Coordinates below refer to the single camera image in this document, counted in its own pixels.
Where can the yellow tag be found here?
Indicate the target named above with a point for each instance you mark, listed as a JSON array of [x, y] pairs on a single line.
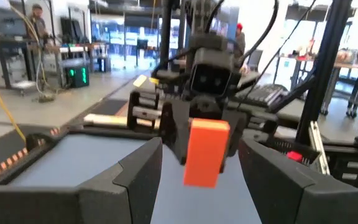
[[140, 81]]

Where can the wooden top table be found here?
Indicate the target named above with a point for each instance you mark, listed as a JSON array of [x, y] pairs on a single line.
[[350, 67]]

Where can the wooden side board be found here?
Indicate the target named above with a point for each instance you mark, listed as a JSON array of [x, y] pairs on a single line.
[[104, 119]]

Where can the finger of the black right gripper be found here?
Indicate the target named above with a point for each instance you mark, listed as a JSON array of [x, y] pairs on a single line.
[[238, 130], [176, 130]]

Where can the black plastic basket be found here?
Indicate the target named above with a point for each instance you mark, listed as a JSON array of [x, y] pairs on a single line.
[[280, 146]]

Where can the person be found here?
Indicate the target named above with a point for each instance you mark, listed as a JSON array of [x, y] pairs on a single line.
[[240, 40], [38, 25]]

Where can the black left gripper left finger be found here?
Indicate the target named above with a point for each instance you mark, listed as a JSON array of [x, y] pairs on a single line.
[[104, 202]]

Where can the black hazard-striped floor mat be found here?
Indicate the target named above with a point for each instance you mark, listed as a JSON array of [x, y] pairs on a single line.
[[2, 146]]

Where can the computer keyboard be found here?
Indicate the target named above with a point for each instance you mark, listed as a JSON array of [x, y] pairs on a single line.
[[259, 95]]

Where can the orange rectangular foam block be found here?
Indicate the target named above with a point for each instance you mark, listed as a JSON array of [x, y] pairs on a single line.
[[205, 155]]

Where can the black metal cart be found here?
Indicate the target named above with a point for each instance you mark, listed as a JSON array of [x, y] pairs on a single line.
[[11, 43]]

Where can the gray office chair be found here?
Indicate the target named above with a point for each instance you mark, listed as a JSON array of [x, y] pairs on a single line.
[[255, 59]]

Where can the red foam block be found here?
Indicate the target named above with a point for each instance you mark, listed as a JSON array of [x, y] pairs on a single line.
[[294, 156]]

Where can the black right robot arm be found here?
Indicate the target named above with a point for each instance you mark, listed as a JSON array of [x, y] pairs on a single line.
[[202, 18]]

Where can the black box green digits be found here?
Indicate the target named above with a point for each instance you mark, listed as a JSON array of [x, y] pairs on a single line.
[[78, 76]]

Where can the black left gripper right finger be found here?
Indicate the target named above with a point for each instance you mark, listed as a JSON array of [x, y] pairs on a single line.
[[291, 202]]

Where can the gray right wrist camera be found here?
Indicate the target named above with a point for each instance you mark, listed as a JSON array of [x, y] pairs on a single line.
[[211, 77]]

